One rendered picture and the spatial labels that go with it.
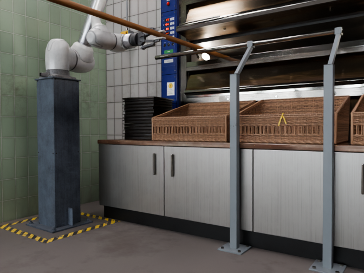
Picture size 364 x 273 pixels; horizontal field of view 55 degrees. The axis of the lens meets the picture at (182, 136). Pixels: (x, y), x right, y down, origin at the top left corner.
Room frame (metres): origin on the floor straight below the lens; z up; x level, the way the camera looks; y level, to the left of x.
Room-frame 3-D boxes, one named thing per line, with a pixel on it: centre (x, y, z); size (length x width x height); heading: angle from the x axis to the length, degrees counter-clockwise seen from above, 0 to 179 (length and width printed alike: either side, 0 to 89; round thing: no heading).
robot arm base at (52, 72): (2.39, 0.86, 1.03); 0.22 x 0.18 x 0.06; 143
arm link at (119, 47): (2.20, 0.41, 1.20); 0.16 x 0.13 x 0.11; 55
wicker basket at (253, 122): (2.03, -0.65, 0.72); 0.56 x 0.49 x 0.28; 57
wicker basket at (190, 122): (2.36, -0.16, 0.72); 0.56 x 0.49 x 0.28; 57
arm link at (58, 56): (2.41, 0.85, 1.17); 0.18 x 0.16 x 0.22; 152
